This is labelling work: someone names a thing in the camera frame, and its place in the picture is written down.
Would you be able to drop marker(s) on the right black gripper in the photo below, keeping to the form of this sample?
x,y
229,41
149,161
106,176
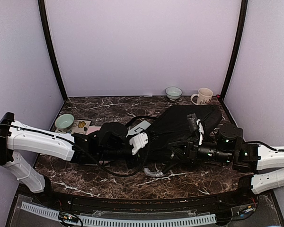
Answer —
x,y
190,152

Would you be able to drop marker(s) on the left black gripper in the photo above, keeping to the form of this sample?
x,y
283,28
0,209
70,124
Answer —
x,y
131,163

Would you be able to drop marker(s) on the pink book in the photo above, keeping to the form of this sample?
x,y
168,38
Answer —
x,y
92,129

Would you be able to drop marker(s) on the grey notebook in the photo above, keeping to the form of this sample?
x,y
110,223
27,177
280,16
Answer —
x,y
139,128

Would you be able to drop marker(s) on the black student bag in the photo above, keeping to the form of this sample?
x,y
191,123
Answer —
x,y
172,126

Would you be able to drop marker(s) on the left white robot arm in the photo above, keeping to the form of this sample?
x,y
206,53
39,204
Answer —
x,y
15,136

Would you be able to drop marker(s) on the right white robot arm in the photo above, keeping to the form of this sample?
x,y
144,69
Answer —
x,y
262,164

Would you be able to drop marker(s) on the floral placemat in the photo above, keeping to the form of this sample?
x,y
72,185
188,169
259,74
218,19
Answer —
x,y
79,126

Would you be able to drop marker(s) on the green bowl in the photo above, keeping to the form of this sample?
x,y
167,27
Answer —
x,y
64,122

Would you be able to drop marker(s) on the cream mug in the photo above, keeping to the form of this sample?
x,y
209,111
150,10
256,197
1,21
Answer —
x,y
203,97

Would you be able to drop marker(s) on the small white bowl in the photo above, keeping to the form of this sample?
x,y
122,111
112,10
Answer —
x,y
173,93

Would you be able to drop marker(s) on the black front table rail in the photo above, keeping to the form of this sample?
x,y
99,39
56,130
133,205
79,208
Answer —
x,y
86,204

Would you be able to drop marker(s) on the white cable duct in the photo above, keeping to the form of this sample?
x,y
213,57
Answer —
x,y
106,219

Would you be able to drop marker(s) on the right black frame post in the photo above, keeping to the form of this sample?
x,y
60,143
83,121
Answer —
x,y
235,49

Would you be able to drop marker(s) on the black frame post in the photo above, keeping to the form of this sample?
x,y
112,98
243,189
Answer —
x,y
50,49
235,49

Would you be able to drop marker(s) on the left black frame post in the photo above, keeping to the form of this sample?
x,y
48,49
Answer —
x,y
50,49

